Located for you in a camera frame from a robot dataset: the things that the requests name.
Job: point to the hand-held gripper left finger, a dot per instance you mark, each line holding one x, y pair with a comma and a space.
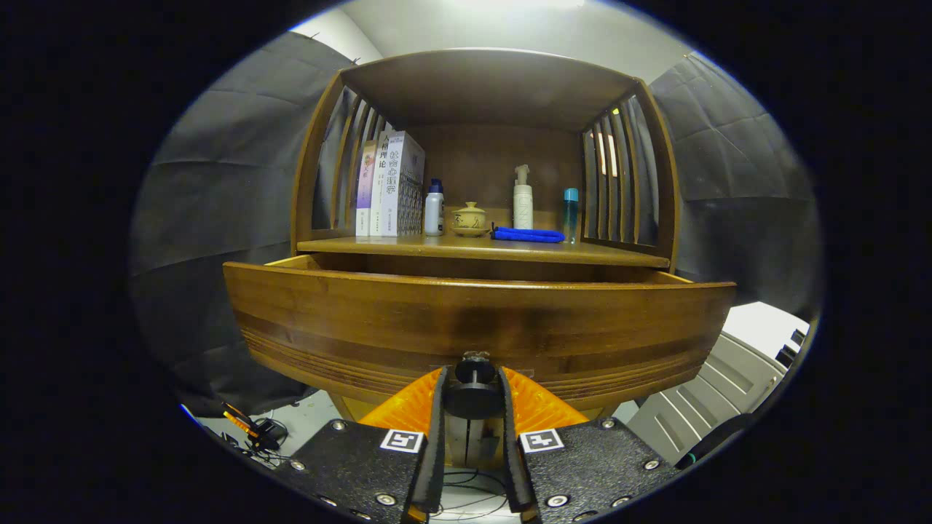
437, 451

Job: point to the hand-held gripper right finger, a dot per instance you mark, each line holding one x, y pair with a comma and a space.
510, 451

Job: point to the black drawer knob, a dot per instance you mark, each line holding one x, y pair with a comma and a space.
475, 399

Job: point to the wooden countertop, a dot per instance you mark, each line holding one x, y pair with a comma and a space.
466, 249

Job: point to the wooden cabinet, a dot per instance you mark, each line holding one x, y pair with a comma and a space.
480, 160

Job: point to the orange black tool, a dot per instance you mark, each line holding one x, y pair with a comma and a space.
240, 423

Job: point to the grey panelled board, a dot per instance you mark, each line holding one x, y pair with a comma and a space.
713, 386

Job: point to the blue folded cloth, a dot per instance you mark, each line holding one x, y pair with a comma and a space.
528, 236

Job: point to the yellow lidded teacup with saucer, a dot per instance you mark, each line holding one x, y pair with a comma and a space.
470, 220

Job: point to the white bottle blue cap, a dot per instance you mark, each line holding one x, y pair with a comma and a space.
434, 215

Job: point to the white pump bottle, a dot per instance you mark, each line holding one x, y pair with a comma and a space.
523, 207

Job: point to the clear blue bottle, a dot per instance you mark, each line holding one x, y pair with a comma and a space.
571, 215

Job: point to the thin white book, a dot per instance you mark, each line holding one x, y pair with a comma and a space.
378, 207

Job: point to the white grey patterned book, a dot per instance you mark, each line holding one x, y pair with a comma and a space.
409, 189

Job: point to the purple book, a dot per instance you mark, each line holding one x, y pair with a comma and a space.
365, 196

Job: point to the white flat board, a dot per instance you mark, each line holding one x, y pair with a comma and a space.
761, 327

